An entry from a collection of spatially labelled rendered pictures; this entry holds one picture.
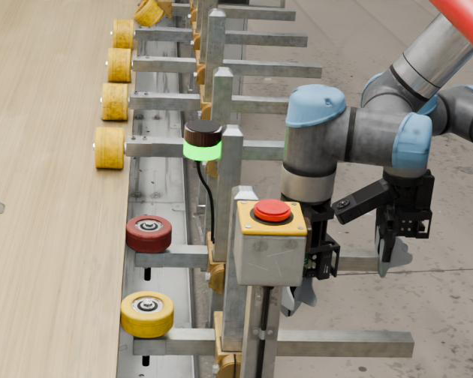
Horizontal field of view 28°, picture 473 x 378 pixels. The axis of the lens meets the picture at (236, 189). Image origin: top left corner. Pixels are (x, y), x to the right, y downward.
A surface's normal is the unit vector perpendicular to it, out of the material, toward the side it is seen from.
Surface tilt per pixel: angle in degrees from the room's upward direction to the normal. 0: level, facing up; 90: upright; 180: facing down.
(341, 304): 0
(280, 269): 90
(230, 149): 90
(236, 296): 90
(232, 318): 90
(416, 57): 67
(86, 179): 0
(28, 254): 0
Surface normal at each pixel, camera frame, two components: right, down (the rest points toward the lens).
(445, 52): -0.21, 0.38
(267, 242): 0.07, 0.44
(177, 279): 0.07, -0.90
